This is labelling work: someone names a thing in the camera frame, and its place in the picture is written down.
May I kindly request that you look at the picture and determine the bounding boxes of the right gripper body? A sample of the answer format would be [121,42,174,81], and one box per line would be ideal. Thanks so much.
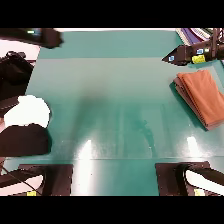
[162,44,192,66]

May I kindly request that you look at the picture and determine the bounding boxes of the white garment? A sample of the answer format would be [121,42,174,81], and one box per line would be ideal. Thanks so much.
[3,94,52,129]

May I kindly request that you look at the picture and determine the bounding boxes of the striped garment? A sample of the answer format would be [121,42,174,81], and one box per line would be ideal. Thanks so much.
[175,28,214,47]

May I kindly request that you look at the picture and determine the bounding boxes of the brown garment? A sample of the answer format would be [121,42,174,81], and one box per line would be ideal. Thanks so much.
[173,77,224,132]

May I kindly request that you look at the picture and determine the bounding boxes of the orange garment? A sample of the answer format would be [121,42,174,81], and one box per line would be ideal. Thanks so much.
[176,69,224,128]

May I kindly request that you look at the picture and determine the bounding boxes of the black cable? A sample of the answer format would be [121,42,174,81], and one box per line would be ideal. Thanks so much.
[0,166,43,197]

